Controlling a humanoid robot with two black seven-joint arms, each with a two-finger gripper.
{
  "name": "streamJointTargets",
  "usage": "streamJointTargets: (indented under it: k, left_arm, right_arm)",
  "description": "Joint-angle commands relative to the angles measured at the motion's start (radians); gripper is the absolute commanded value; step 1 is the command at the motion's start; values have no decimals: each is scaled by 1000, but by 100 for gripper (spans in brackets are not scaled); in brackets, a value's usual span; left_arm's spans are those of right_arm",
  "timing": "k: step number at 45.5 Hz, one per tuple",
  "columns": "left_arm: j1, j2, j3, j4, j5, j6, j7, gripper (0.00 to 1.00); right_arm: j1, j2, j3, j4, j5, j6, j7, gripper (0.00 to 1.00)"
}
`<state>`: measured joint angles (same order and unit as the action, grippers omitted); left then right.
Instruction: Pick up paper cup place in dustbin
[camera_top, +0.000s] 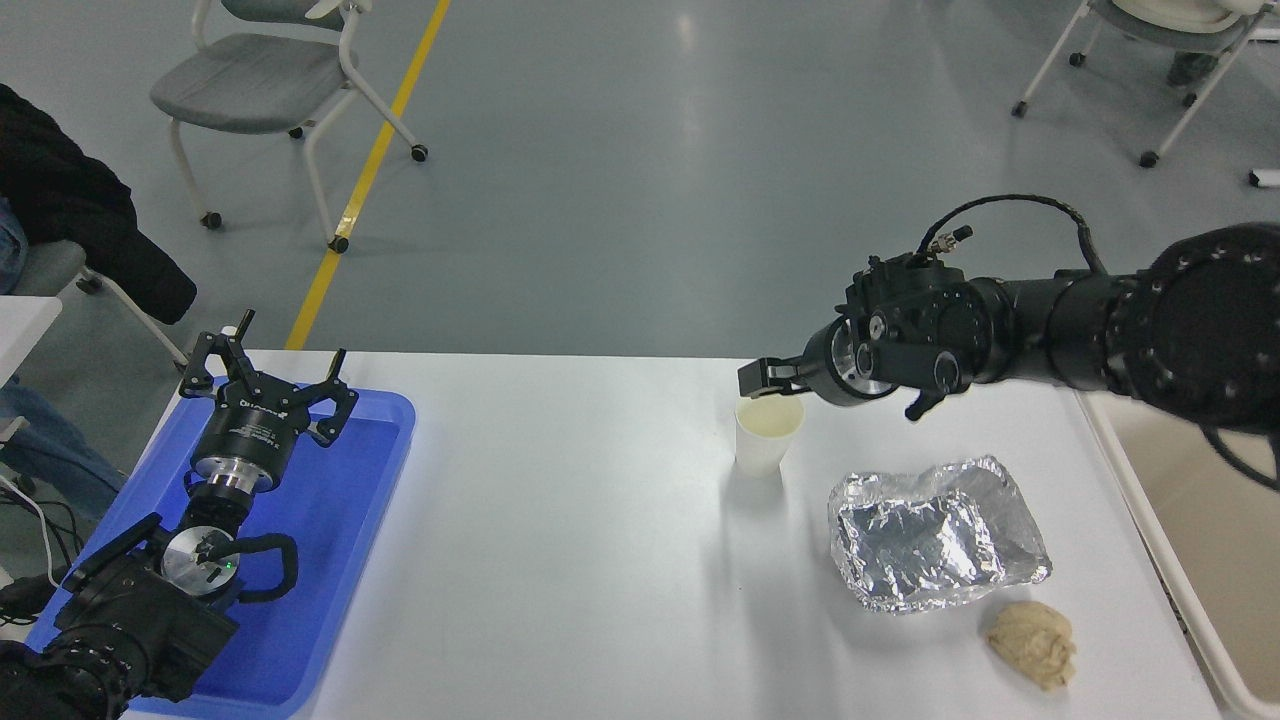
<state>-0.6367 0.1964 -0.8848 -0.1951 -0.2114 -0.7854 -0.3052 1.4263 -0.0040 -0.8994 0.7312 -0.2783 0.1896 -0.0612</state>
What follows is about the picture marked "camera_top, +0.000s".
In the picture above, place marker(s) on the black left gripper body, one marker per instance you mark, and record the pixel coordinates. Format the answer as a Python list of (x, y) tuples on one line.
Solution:
[(248, 430)]

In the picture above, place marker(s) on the white paper cup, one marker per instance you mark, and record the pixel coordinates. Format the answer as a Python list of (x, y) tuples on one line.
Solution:
[(762, 445)]

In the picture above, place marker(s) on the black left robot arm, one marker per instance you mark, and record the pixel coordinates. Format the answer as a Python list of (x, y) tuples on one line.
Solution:
[(140, 620)]

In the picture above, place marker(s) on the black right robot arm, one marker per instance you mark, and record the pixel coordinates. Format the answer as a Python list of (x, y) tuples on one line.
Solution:
[(1200, 320)]

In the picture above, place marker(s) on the blue plastic tray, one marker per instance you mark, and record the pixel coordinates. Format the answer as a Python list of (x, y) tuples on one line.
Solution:
[(330, 520)]

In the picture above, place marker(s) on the crumpled silver foil tray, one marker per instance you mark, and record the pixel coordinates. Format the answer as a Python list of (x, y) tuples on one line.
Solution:
[(930, 540)]

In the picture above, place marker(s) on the small white side table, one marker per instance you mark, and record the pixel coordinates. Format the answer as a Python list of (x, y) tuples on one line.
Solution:
[(25, 330)]

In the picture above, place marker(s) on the grey chair under person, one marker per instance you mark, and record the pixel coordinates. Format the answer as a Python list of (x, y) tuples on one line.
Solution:
[(45, 265)]

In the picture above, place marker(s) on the seated person beside small table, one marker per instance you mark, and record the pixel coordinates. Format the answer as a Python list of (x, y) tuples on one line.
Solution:
[(70, 200)]

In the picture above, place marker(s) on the crumpled tan paper ball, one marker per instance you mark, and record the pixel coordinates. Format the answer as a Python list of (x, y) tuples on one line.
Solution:
[(1030, 642)]

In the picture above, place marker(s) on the empty grey wheeled chair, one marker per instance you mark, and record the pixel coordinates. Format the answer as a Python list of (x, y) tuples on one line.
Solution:
[(250, 80)]

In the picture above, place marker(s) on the large pale plastic bin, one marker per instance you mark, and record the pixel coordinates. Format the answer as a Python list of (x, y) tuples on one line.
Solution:
[(1200, 560)]

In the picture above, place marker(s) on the small white floor object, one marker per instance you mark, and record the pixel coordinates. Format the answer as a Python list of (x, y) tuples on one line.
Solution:
[(1265, 179)]

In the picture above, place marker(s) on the person on white-framed chair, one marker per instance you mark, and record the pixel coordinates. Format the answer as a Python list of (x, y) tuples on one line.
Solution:
[(1190, 68)]

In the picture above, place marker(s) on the occupied white-framed wheeled chair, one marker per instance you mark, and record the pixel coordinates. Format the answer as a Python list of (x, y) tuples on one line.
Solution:
[(1160, 25)]

